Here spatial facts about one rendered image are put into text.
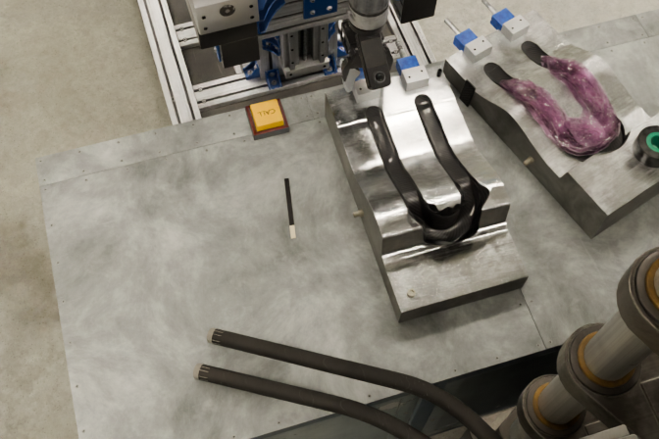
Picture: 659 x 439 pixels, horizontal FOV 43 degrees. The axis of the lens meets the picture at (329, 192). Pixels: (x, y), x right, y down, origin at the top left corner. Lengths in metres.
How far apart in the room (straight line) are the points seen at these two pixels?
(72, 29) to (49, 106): 0.33
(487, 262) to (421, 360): 0.23
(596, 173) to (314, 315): 0.62
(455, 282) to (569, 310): 0.24
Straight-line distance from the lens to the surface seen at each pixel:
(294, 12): 2.07
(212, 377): 1.57
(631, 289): 0.91
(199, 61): 2.68
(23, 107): 2.98
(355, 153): 1.69
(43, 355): 2.56
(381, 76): 1.60
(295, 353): 1.53
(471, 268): 1.62
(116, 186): 1.79
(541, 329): 1.67
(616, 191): 1.72
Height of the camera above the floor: 2.33
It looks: 62 degrees down
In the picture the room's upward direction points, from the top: 2 degrees clockwise
